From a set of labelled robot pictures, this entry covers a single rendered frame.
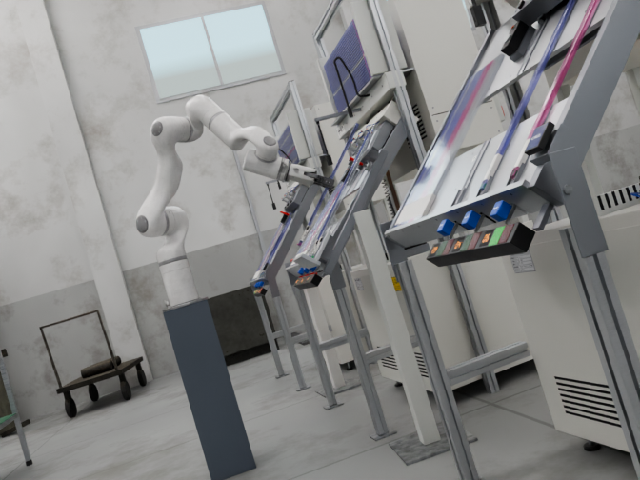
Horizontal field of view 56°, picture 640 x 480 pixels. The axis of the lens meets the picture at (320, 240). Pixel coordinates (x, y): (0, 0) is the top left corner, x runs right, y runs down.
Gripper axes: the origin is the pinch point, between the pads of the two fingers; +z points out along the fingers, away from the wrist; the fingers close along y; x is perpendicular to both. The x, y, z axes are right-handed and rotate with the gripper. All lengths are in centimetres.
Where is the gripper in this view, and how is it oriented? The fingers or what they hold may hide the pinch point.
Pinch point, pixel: (328, 183)
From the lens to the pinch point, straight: 223.3
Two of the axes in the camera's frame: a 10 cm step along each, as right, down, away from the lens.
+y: -1.2, 0.8, 9.9
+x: -2.6, 9.6, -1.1
